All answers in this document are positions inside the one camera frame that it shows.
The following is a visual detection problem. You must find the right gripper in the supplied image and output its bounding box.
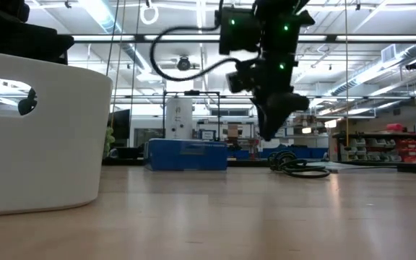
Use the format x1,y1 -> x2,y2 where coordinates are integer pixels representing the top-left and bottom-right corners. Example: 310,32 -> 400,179
251,48 -> 311,143

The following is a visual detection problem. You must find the black USB-C cable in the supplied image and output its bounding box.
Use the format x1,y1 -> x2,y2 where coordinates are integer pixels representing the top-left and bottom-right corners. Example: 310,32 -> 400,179
266,150 -> 332,179

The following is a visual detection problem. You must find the cardboard box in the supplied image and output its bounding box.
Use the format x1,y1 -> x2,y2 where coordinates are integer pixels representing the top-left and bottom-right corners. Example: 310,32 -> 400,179
226,124 -> 241,139

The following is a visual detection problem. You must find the blue product box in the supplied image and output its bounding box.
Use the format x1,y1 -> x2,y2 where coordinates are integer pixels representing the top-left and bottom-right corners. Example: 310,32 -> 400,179
144,137 -> 229,173

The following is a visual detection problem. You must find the white cylindrical tank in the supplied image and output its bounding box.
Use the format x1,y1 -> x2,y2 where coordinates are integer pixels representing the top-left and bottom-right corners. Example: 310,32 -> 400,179
164,97 -> 194,140

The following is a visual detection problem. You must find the white plastic bin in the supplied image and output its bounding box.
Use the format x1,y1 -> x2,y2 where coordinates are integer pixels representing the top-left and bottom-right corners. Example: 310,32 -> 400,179
0,48 -> 114,218

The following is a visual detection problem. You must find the black monitor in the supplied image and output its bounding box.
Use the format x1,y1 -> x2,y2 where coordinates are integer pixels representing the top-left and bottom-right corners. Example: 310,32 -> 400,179
109,108 -> 131,148

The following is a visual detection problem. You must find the small green plant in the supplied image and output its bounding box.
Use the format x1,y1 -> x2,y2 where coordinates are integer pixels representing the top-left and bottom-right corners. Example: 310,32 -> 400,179
103,126 -> 116,159

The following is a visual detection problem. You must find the shelf with storage bins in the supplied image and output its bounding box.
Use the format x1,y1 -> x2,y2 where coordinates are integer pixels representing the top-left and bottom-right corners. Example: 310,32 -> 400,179
331,129 -> 416,164

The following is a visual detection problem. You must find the black overhead light bar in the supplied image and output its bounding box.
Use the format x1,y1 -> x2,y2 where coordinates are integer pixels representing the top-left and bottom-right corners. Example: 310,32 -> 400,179
71,33 -> 416,45

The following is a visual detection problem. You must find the black aluminium table frame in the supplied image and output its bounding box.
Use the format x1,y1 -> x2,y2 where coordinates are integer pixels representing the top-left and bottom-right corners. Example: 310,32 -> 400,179
101,157 -> 416,176

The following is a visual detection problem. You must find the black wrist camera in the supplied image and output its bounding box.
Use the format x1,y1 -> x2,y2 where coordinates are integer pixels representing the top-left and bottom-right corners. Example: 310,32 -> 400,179
225,60 -> 261,94

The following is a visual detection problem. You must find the thin black hanging cable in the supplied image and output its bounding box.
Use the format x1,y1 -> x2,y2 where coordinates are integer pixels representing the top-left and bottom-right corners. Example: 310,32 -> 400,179
105,0 -> 121,75
110,0 -> 128,127

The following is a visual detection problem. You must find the silver ceiling duct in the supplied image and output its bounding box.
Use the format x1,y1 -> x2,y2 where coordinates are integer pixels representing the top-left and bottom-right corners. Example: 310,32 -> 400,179
79,0 -> 155,75

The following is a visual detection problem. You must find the black tubular frame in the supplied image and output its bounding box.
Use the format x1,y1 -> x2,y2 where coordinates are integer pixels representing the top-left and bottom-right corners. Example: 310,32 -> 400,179
162,90 -> 222,142

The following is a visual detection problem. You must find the round black overhead camera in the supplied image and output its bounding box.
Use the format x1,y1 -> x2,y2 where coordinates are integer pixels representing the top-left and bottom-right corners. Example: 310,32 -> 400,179
176,55 -> 192,72

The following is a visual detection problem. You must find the white cable loop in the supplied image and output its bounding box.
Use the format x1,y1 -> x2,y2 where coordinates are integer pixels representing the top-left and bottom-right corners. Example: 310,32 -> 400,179
139,2 -> 160,26

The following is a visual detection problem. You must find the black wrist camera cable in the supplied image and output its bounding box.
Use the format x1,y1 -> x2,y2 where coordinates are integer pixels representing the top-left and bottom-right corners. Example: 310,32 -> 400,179
149,0 -> 240,82

